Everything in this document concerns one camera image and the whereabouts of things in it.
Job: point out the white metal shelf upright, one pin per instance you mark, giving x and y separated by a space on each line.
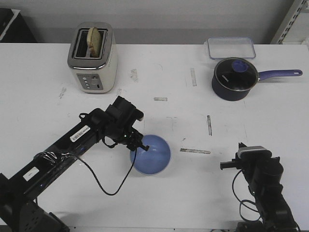
297 7

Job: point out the black box in corner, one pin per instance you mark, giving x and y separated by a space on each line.
13 27

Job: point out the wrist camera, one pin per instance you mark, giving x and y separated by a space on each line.
252 149

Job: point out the glass pot lid blue knob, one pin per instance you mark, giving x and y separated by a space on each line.
236 74

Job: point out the bread slice in toaster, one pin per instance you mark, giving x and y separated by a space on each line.
94 41

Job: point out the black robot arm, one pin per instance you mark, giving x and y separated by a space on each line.
274 213
18 208

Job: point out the cream and steel toaster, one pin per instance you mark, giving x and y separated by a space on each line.
93 75

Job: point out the clear plastic food container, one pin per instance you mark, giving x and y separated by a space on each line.
227 47

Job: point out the blue bowl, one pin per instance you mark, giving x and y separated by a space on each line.
155 159

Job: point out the dark blue saucepan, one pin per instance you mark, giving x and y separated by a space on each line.
231 95

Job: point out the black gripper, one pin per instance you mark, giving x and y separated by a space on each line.
120 128
256 166

